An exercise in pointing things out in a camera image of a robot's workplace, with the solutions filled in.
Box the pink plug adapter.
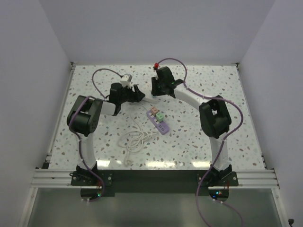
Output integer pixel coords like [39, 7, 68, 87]
[151, 106, 159, 115]

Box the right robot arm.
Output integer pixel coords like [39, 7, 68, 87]
[151, 63, 232, 186]

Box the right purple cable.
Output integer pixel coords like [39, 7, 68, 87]
[157, 57, 244, 227]

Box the white power cord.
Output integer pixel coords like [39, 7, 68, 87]
[117, 104, 159, 166]

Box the purple power strip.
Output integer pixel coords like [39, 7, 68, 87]
[146, 110, 170, 135]

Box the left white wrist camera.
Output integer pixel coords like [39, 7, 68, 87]
[120, 74, 132, 87]

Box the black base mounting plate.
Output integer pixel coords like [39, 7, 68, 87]
[70, 169, 239, 199]

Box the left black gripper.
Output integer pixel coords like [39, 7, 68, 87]
[118, 83, 145, 105]

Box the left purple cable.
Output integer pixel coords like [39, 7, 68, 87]
[74, 68, 126, 203]

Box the purple cable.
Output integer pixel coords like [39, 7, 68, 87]
[74, 68, 126, 203]
[157, 57, 244, 227]

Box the white triangular power strip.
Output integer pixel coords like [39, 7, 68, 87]
[142, 90, 158, 104]

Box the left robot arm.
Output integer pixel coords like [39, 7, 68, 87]
[67, 83, 145, 186]

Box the green plug adapter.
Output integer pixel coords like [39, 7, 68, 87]
[155, 112, 164, 122]

